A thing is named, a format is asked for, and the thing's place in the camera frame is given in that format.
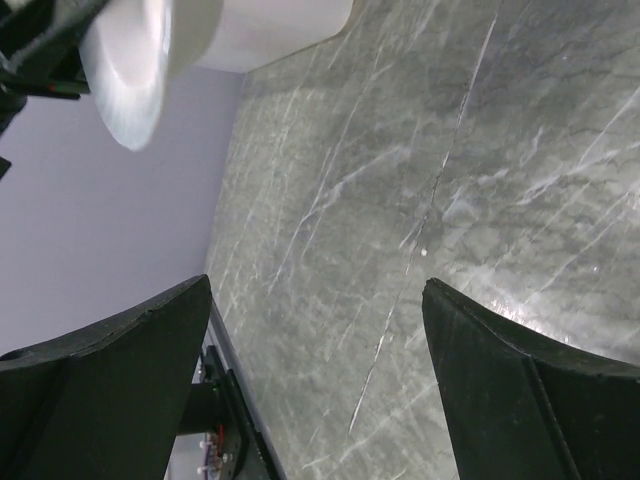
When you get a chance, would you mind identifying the translucent white plastic bin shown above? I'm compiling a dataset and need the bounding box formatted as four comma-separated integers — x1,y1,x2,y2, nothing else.
176,0,356,73

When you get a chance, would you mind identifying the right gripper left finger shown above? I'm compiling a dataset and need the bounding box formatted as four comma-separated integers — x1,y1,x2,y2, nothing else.
1,275,212,479

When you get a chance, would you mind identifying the white plate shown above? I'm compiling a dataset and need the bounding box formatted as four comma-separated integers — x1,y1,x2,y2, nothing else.
79,0,224,151

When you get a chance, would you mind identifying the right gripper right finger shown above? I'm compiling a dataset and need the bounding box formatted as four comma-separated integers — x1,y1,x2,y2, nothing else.
422,278,639,479

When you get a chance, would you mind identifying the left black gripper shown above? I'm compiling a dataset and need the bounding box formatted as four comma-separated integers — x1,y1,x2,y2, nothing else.
0,0,109,176

